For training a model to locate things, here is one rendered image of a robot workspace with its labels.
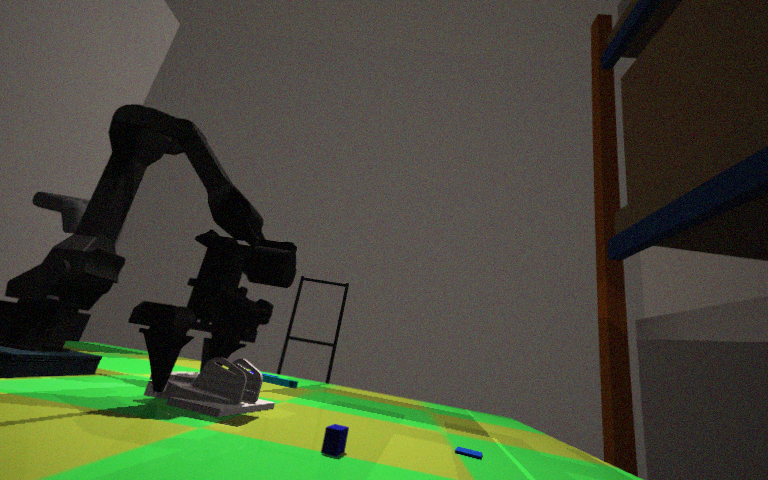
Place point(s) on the blue flat bar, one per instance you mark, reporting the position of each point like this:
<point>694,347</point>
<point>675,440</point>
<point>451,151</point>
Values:
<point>468,452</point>

